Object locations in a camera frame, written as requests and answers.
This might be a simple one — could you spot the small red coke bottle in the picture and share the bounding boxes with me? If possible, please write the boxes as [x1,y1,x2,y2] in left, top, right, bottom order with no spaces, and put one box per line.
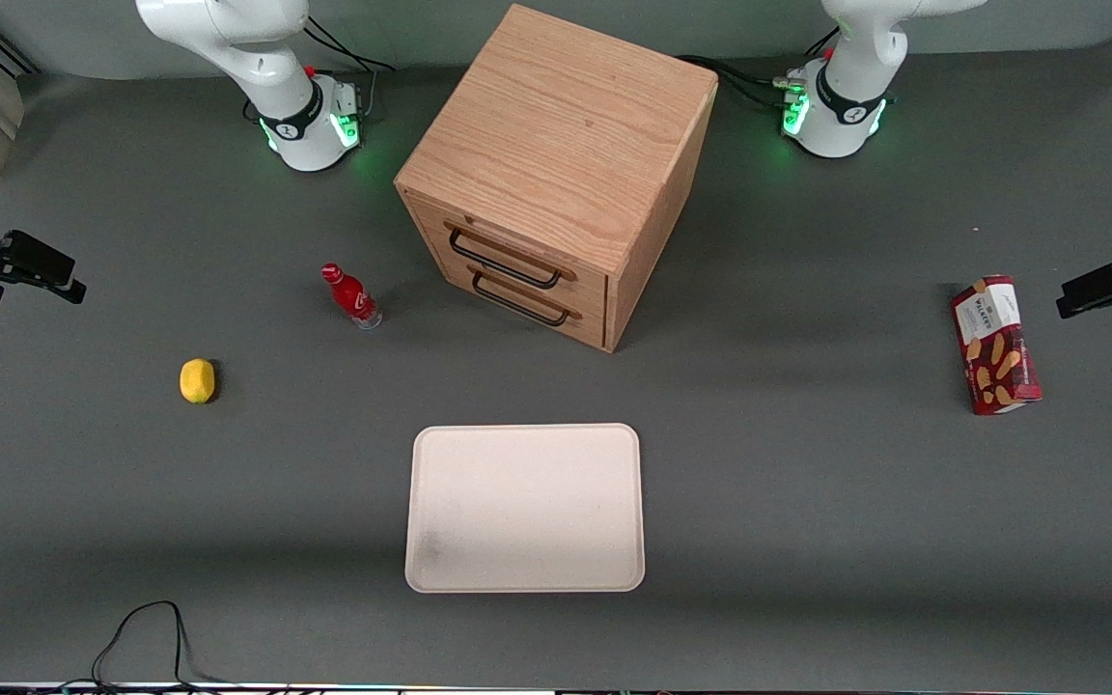
[320,263,384,332]

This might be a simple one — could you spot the beige rectangular tray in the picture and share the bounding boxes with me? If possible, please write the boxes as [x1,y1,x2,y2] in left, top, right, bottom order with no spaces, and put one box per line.
[404,423,647,594]

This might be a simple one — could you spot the red shortbread cookie box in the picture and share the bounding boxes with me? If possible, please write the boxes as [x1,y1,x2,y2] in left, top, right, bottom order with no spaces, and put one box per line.
[949,274,1043,417]

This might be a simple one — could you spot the yellow lemon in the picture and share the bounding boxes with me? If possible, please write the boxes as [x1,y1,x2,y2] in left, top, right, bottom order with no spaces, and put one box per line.
[179,358,217,405]

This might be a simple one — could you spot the wooden drawer front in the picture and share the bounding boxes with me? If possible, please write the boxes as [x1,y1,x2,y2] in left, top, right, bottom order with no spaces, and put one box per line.
[426,259,610,351]
[404,191,611,308]

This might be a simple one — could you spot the wooden drawer cabinet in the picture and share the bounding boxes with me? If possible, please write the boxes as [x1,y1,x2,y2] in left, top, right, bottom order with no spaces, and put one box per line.
[394,4,720,354]

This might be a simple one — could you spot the black right arm base cables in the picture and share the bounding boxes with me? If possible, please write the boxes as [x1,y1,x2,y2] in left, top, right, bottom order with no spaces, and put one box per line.
[303,14,397,74]

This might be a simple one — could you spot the black arm base cables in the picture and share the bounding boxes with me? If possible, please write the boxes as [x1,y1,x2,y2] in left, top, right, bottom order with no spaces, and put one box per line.
[303,14,397,74]
[676,54,805,110]

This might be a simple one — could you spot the black cable on table edge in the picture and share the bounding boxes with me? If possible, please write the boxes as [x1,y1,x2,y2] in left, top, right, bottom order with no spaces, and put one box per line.
[54,600,229,692]

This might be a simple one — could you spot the black left arm base cables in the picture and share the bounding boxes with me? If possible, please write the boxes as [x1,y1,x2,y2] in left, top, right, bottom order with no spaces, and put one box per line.
[676,54,805,110]

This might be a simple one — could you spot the black metal drawer handle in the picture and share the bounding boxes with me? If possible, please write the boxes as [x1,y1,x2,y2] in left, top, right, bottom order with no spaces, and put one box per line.
[470,270,572,328]
[447,226,566,292]

